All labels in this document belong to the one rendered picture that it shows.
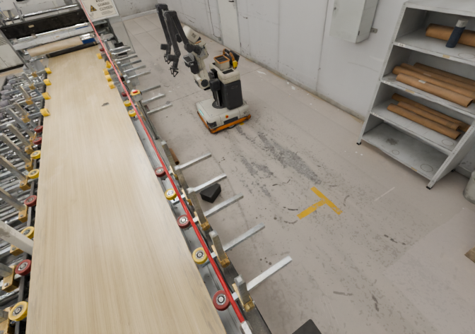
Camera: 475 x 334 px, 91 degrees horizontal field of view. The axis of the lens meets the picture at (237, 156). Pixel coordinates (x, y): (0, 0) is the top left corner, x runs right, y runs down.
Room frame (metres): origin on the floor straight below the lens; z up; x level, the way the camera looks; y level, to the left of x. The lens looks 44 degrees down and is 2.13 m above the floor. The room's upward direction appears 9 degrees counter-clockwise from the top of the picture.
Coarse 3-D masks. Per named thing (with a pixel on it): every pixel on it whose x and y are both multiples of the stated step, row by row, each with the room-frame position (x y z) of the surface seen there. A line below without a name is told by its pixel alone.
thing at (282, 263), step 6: (288, 258) 0.50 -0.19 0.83; (276, 264) 0.48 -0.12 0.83; (282, 264) 0.47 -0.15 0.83; (270, 270) 0.45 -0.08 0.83; (276, 270) 0.45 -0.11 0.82; (258, 276) 0.43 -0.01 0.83; (264, 276) 0.43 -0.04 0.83; (270, 276) 0.43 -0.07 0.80; (252, 282) 0.41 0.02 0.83; (258, 282) 0.40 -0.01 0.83; (252, 288) 0.38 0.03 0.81; (234, 294) 0.36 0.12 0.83; (228, 306) 0.32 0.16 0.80
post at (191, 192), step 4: (192, 188) 0.80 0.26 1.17; (188, 192) 0.78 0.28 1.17; (192, 192) 0.78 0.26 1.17; (192, 196) 0.78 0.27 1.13; (196, 196) 0.78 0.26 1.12; (192, 200) 0.77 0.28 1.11; (196, 200) 0.78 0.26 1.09; (192, 204) 0.79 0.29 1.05; (196, 204) 0.78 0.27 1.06; (196, 208) 0.77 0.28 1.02; (200, 208) 0.78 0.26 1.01; (196, 212) 0.78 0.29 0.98; (200, 212) 0.78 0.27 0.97; (200, 216) 0.77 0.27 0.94; (200, 220) 0.77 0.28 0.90; (204, 220) 0.78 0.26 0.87; (208, 232) 0.78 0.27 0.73
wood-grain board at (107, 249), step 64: (64, 64) 3.93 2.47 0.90; (64, 128) 2.05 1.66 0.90; (128, 128) 1.88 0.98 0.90; (64, 192) 1.17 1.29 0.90; (128, 192) 1.08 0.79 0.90; (64, 256) 0.67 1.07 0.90; (128, 256) 0.61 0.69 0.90; (64, 320) 0.35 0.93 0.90; (128, 320) 0.31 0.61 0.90; (192, 320) 0.27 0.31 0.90
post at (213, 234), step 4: (212, 232) 0.57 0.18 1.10; (216, 232) 0.57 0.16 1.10; (212, 236) 0.55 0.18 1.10; (216, 236) 0.55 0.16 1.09; (212, 240) 0.55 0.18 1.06; (216, 240) 0.55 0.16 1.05; (220, 240) 0.56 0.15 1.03; (216, 244) 0.55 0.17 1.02; (220, 244) 0.55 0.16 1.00; (216, 248) 0.54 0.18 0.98; (220, 248) 0.55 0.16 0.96; (220, 252) 0.55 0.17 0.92; (224, 252) 0.56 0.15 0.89; (220, 256) 0.54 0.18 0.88; (224, 256) 0.55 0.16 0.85
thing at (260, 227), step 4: (260, 224) 0.73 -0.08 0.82; (252, 228) 0.71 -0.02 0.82; (256, 228) 0.71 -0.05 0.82; (260, 228) 0.70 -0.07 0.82; (248, 232) 0.69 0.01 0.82; (252, 232) 0.68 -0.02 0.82; (256, 232) 0.69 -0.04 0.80; (240, 236) 0.67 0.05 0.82; (244, 236) 0.67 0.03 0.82; (248, 236) 0.67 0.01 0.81; (236, 240) 0.65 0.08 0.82; (240, 240) 0.65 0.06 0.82; (244, 240) 0.65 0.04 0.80; (228, 244) 0.63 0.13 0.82; (232, 244) 0.63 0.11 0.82; (236, 244) 0.63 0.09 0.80; (224, 248) 0.61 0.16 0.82; (228, 248) 0.61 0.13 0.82; (232, 248) 0.62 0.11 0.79; (212, 256) 0.58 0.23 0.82; (216, 256) 0.58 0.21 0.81; (208, 260) 0.56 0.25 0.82; (204, 264) 0.54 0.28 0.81
